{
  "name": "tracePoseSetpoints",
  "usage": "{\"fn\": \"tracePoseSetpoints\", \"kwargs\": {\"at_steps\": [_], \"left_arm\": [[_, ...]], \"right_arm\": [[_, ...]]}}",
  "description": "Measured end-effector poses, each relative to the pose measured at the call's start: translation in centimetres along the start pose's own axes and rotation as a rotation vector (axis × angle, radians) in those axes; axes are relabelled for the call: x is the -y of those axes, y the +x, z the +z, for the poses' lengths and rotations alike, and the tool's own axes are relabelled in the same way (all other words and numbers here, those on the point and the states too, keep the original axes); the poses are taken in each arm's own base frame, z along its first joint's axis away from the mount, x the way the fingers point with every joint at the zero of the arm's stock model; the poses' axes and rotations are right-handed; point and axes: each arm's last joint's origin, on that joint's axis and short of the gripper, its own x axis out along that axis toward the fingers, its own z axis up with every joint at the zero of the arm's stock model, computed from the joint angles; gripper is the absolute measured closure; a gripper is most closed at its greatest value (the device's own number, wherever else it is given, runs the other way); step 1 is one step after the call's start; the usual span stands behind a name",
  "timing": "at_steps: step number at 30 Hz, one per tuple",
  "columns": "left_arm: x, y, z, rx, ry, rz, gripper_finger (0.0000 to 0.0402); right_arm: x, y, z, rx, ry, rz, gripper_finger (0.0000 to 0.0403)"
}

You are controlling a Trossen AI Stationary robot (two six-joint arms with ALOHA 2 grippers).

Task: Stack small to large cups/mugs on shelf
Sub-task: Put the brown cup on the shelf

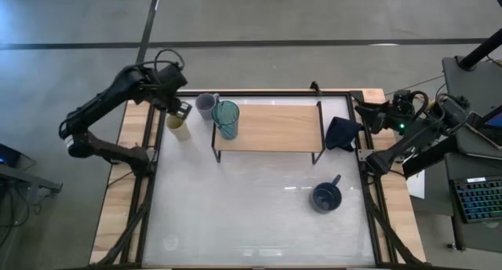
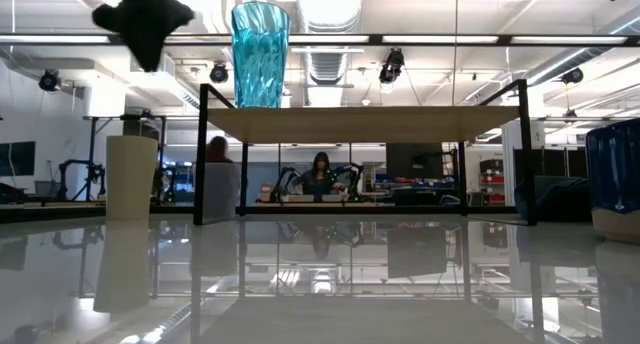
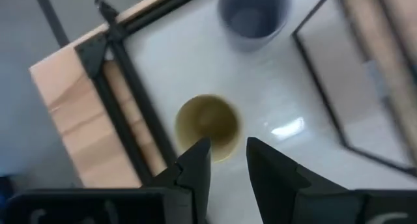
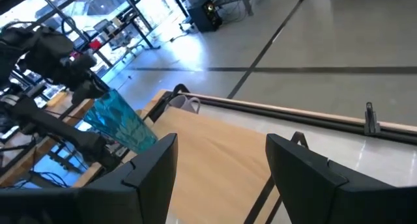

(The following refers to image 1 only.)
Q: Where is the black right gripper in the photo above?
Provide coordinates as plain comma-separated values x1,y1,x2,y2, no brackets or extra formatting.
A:
354,100,415,135

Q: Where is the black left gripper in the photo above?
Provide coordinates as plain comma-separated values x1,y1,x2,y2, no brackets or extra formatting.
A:
151,61,194,120

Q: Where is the pale yellow cup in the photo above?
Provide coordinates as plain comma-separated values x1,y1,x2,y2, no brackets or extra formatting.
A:
165,112,192,142

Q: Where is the lavender faceted mug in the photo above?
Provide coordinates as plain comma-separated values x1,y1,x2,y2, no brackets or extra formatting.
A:
195,92,220,121

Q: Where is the dark blue glazed mug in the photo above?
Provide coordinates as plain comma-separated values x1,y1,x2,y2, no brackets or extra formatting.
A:
311,173,343,214

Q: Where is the dark blue cloth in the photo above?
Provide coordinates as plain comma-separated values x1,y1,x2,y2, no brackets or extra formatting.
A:
324,115,365,152

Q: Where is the teal glass tumbler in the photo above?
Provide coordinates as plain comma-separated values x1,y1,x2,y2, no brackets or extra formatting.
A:
211,100,241,140

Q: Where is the black diagonal support bar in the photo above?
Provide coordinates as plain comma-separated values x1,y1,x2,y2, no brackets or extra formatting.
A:
402,136,460,180

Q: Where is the white paper sheet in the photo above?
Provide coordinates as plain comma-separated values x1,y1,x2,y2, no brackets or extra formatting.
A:
406,169,427,200

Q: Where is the grey side cart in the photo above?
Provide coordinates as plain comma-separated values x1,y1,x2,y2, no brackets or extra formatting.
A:
442,56,502,252

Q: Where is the grey smartphone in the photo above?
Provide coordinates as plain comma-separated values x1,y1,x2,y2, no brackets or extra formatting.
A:
466,111,502,150

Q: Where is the tablet with blue screen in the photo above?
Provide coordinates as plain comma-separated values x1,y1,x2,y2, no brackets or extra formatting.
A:
482,104,502,130

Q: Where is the black pole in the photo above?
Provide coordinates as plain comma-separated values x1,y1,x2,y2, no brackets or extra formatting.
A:
457,27,502,71

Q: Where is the backlit black keyboard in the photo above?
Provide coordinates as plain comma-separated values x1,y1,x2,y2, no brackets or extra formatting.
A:
450,175,502,224

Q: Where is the device with blue glow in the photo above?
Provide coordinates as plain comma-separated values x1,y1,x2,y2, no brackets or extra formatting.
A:
0,143,24,169

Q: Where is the wooden shelf with black frame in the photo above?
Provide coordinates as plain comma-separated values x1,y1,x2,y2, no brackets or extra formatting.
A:
210,100,326,166

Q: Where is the black table frame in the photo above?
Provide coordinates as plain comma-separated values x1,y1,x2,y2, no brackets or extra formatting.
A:
88,89,427,270

